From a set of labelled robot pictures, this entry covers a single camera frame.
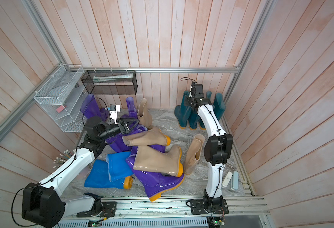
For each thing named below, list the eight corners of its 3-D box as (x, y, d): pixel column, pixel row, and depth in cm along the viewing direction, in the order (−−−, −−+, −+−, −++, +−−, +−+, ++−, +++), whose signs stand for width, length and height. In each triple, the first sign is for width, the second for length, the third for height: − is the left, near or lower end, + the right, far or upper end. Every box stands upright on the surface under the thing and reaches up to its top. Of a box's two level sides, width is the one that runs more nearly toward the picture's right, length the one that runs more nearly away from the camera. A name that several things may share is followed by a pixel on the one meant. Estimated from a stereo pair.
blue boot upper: (117, 189, 81) (108, 180, 67) (114, 167, 90) (105, 154, 76) (136, 182, 84) (131, 172, 70) (131, 161, 92) (126, 148, 78)
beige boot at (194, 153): (181, 176, 86) (186, 157, 66) (186, 154, 95) (192, 132, 75) (191, 179, 85) (201, 161, 64) (196, 157, 94) (205, 135, 73)
